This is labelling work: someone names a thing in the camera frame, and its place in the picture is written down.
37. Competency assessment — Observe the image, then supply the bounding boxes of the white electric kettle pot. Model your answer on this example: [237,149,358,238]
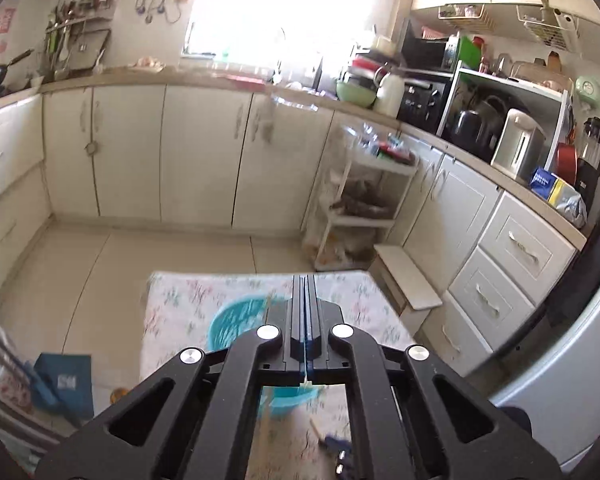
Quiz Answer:
[491,108,545,185]

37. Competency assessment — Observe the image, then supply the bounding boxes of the small white step stool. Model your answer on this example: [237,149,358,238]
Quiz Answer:
[368,245,442,335]

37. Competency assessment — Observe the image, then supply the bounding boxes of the yellow patterned slipper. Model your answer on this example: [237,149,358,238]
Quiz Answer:
[109,388,129,404]

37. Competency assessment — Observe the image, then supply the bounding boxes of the teal perforated plastic basket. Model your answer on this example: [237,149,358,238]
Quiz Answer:
[207,296,321,417]

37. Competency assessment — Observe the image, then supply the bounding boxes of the wall utensil rack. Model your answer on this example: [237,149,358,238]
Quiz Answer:
[41,0,116,82]

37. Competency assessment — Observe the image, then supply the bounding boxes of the white rolling storage cart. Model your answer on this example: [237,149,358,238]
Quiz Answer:
[302,122,419,272]

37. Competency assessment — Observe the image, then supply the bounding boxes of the floral tablecloth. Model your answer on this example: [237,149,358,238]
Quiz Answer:
[140,271,414,479]

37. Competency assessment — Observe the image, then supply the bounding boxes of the blue dustpan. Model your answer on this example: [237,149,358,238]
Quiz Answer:
[31,353,94,422]

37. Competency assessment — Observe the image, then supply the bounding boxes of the white thermos jug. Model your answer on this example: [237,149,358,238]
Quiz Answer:
[373,68,404,118]

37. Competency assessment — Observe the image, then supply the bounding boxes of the black microwave oven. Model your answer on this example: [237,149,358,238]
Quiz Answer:
[401,22,460,72]

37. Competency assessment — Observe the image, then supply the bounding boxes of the wooden chopstick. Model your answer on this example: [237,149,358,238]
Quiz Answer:
[309,417,325,442]
[301,364,315,391]

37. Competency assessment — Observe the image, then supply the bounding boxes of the green bowl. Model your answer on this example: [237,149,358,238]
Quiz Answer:
[336,80,376,108]

